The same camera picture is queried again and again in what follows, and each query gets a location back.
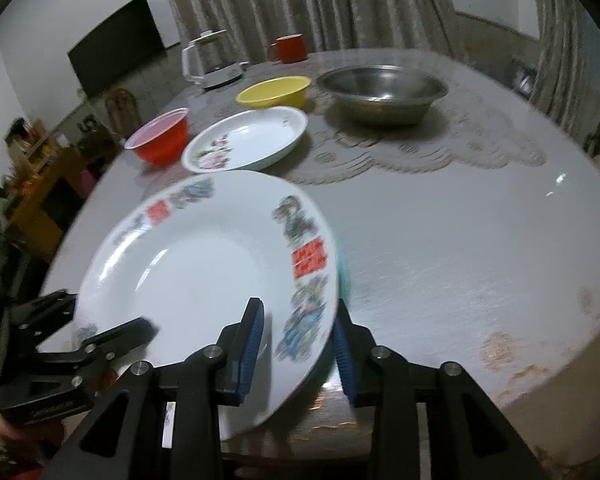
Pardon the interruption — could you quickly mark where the large white patterned plate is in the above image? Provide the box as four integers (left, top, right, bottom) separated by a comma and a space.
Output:
74, 171, 338, 440

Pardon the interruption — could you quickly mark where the red plastic bowl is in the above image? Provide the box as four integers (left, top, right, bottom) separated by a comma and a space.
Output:
124, 107, 189, 166

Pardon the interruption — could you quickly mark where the turquoise round plate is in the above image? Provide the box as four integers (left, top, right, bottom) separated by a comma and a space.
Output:
335, 240, 351, 304

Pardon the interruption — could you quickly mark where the white oval rose dish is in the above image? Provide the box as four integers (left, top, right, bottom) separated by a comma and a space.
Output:
181, 106, 309, 174

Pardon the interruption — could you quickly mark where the yellow bowl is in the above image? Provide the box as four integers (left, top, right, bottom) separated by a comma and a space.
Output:
235, 76, 312, 110

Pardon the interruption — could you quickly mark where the stainless steel bowl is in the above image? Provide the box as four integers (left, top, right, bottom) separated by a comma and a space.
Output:
316, 65, 449, 126

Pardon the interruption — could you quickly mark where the person left hand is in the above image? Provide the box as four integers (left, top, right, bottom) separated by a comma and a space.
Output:
0, 415, 44, 479

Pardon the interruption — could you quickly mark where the wooden shelf cabinet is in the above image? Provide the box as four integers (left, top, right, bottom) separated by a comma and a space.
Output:
0, 117, 91, 261

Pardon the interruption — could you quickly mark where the wooden chair left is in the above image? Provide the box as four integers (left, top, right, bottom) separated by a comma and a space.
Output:
105, 88, 143, 140

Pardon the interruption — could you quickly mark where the white electric kettle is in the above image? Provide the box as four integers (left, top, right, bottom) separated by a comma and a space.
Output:
182, 29, 249, 90

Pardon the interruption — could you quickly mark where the red mug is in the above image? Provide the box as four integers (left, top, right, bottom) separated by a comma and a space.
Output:
268, 34, 308, 64

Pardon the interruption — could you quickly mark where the right window curtain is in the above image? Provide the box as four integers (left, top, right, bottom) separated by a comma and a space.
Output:
530, 0, 600, 144

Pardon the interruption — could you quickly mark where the beige curtain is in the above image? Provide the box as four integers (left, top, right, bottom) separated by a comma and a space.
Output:
169, 0, 464, 63

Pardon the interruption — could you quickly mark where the black wall television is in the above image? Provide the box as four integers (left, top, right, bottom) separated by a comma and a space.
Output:
68, 0, 166, 98

